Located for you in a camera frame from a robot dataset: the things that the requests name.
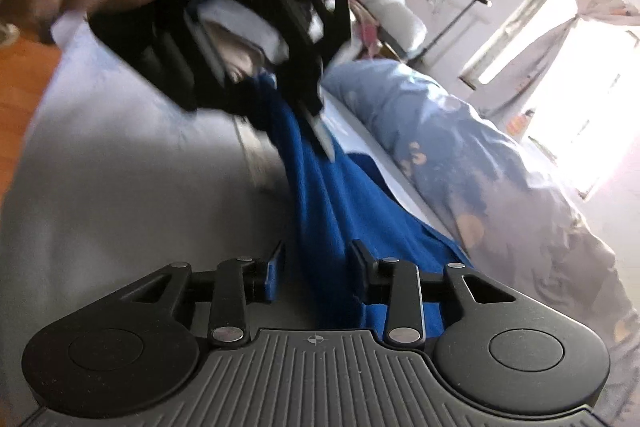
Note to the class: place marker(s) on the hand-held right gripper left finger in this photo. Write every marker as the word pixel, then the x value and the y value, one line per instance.
pixel 275 272

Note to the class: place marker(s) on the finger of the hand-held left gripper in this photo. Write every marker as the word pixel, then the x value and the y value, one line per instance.
pixel 312 102

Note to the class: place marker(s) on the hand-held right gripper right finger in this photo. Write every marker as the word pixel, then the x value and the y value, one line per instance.
pixel 360 267

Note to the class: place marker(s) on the blue polo shirt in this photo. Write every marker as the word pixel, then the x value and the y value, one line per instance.
pixel 340 207

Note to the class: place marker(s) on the black clothes rack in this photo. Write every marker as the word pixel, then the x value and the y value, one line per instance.
pixel 484 1

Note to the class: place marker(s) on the red checked cloth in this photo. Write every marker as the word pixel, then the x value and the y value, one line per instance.
pixel 370 34

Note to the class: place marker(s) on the tree print duvet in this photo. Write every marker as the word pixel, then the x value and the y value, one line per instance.
pixel 475 157

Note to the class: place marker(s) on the tree print bed sheet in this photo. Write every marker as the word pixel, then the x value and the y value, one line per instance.
pixel 125 182

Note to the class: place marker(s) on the pineapple print curtain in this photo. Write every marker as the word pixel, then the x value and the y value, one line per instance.
pixel 595 2

